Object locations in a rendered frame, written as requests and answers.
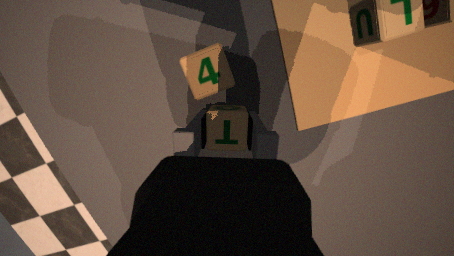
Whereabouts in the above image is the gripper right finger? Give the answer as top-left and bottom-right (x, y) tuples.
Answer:
(247, 111), (279, 159)

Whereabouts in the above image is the orange flat mat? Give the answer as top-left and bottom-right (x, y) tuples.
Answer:
(271, 0), (454, 131)

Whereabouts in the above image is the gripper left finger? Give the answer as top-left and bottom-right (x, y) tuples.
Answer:
(173, 110), (208, 157)

